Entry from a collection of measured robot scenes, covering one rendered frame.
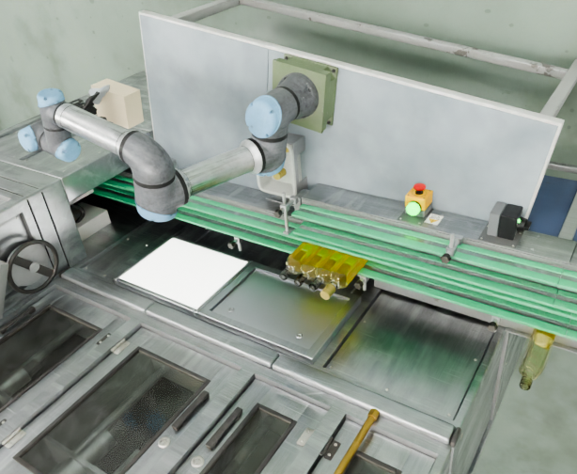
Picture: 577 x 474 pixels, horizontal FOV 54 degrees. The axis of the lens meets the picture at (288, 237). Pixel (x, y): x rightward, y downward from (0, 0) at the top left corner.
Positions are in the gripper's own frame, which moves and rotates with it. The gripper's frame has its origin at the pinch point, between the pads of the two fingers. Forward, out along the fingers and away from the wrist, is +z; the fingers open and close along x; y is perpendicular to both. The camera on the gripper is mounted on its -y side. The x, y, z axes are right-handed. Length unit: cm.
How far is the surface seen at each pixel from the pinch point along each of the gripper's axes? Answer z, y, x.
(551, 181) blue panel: 74, -139, 17
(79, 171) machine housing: -5.4, 20.7, 32.2
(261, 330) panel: -17, -76, 53
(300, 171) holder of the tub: 32, -59, 21
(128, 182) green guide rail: 18, 21, 50
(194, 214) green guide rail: 19, -16, 52
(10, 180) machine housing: -23, 40, 34
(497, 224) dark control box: 28, -132, 12
